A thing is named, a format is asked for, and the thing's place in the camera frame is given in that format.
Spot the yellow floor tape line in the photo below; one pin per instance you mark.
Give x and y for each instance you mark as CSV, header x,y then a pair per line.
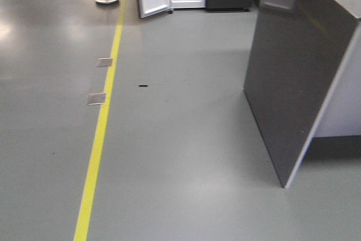
x,y
86,206

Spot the metal floor plate far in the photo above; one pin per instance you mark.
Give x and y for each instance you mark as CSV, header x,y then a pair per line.
x,y
104,62

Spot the dark grey cabinet panel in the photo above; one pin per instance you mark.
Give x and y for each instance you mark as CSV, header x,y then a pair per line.
x,y
303,81

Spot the metal floor plate near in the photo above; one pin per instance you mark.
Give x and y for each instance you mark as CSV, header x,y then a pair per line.
x,y
95,99

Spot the metal floor plate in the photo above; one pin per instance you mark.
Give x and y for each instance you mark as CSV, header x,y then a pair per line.
x,y
95,99
104,62

